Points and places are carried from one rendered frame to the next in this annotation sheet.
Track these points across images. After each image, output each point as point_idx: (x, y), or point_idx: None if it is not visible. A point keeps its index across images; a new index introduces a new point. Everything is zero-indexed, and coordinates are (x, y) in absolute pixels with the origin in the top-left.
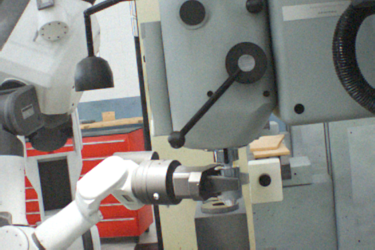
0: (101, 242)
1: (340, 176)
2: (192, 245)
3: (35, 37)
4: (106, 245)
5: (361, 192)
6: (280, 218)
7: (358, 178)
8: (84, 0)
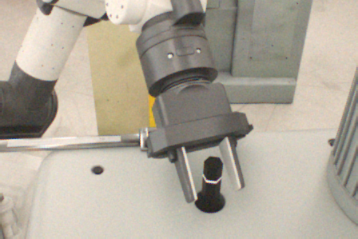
0: None
1: (244, 8)
2: (117, 98)
3: None
4: None
5: (260, 22)
6: None
7: (260, 11)
8: (32, 137)
